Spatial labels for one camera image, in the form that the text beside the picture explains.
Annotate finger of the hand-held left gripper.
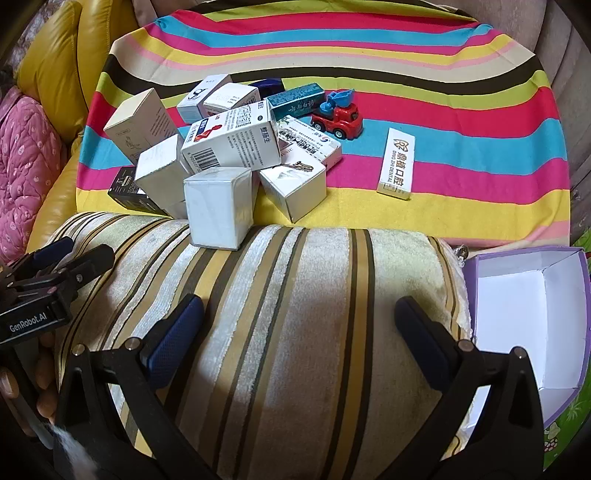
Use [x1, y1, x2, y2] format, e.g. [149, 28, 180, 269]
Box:
[0, 236, 75, 278]
[9, 244, 115, 301]

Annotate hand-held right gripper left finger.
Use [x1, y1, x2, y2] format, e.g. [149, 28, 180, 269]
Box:
[53, 293, 220, 480]

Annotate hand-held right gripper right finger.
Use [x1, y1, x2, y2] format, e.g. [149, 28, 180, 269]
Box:
[394, 296, 546, 480]

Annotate purple cardboard box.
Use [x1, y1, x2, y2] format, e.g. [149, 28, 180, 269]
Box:
[462, 246, 591, 430]

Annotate glossy white tall box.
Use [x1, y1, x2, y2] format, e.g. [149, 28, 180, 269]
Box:
[133, 134, 191, 209]

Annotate large white box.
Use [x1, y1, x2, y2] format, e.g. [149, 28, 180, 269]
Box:
[183, 167, 254, 250]

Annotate tall matte white box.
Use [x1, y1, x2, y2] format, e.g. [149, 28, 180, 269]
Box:
[103, 87, 179, 165]

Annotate white medicine box with barcode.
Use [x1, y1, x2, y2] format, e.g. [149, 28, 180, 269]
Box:
[180, 99, 283, 175]

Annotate white and gold long box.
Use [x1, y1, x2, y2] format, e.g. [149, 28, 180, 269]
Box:
[376, 127, 417, 200]

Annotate white box with gold ornament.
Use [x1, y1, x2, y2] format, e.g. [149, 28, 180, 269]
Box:
[258, 159, 328, 223]

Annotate white box with black logo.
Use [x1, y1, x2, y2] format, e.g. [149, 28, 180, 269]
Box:
[177, 74, 232, 124]

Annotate small white box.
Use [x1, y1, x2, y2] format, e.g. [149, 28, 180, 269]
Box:
[202, 82, 262, 117]

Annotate white box with green print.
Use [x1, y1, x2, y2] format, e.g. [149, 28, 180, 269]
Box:
[276, 115, 344, 167]

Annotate red toy truck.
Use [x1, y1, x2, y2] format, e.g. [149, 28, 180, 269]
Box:
[310, 89, 363, 141]

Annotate dark blue box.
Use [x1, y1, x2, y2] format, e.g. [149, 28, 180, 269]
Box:
[253, 79, 284, 100]

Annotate teal box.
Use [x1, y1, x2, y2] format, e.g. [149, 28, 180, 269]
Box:
[265, 82, 326, 123]

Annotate person's left hand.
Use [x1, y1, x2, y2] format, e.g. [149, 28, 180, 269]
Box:
[0, 332, 60, 437]

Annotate pink quilted cloth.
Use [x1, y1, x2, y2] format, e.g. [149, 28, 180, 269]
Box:
[0, 85, 70, 265]

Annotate beige striped cushion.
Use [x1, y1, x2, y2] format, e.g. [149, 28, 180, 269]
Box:
[28, 211, 472, 480]

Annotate yellow leather sofa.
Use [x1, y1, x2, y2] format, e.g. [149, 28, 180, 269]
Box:
[13, 0, 139, 259]

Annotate colourful striped blanket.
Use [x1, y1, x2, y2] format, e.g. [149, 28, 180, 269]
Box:
[76, 0, 571, 250]

